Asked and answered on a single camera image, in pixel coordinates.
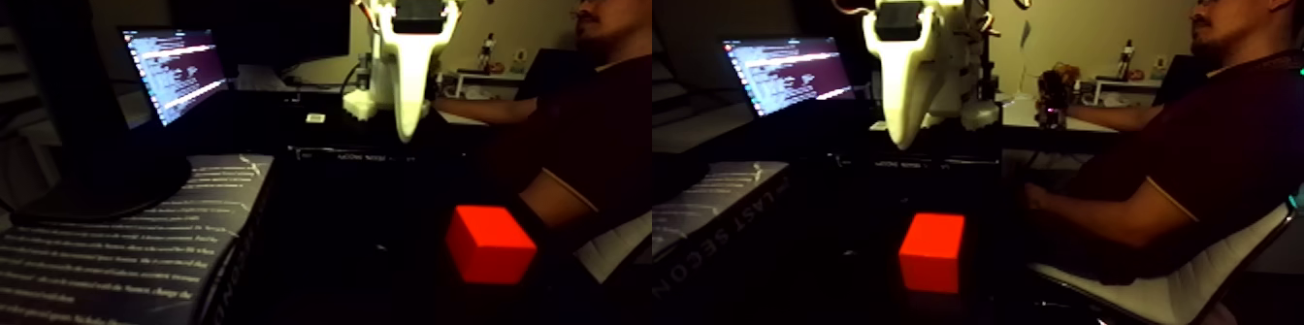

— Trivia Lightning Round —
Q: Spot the person's hand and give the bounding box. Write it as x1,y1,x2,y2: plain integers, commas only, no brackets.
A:
1024,181,1053,214

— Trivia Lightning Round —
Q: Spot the person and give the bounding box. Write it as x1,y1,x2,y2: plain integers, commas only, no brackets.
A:
436,0,653,267
1024,0,1304,285

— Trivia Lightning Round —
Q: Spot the black book white text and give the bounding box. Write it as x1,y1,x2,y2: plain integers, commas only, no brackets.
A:
0,153,277,325
652,160,792,300

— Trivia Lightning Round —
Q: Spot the dark computer monitor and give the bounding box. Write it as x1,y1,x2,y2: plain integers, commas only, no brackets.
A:
166,0,354,76
786,0,992,63

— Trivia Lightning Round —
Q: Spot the black monitor with round stand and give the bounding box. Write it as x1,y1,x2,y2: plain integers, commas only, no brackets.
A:
0,0,195,226

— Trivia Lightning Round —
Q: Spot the red cube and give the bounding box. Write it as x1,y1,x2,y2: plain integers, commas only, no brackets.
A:
897,211,967,295
444,205,539,285

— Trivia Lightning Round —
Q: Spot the dark leader arm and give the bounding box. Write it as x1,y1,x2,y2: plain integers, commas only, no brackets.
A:
1033,62,1073,133

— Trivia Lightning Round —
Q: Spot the open laptop lit screen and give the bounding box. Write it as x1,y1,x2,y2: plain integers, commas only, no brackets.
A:
118,26,232,130
721,36,859,119

